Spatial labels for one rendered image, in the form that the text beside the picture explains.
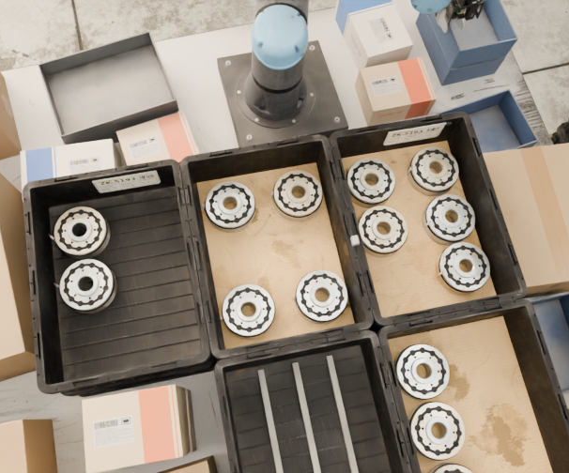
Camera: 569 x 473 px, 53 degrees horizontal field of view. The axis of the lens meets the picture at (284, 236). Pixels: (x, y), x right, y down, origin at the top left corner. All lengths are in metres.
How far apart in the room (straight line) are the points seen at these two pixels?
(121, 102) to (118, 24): 1.12
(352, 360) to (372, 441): 0.15
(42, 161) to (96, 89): 0.23
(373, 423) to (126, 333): 0.50
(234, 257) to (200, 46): 0.62
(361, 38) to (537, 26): 1.38
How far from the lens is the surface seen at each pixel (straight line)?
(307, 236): 1.19
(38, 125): 1.53
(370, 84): 1.43
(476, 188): 1.25
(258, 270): 1.17
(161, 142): 1.35
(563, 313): 1.45
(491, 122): 1.56
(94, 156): 1.35
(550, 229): 1.31
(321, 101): 1.42
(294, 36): 1.24
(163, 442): 1.05
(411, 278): 1.21
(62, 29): 2.58
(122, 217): 1.23
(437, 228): 1.22
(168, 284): 1.18
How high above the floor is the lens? 1.96
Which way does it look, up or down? 72 degrees down
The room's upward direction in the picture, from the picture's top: 9 degrees clockwise
